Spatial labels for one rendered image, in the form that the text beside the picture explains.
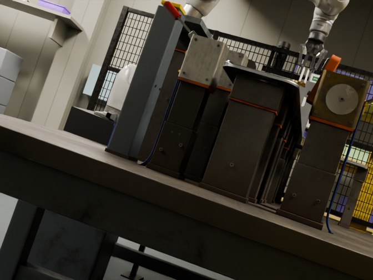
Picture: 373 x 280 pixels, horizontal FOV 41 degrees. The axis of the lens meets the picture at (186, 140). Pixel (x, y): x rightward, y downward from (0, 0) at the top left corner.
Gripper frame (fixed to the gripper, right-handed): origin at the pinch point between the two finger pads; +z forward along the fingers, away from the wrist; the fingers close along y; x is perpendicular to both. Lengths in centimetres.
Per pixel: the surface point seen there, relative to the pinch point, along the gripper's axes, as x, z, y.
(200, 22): -86, 13, -28
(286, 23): 286, -116, -55
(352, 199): 15, 45, 38
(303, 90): 28.7, 0.6, 0.3
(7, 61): 197, 20, -291
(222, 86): -81, 29, -16
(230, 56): -81, 20, -17
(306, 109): 28.7, 9.3, 4.3
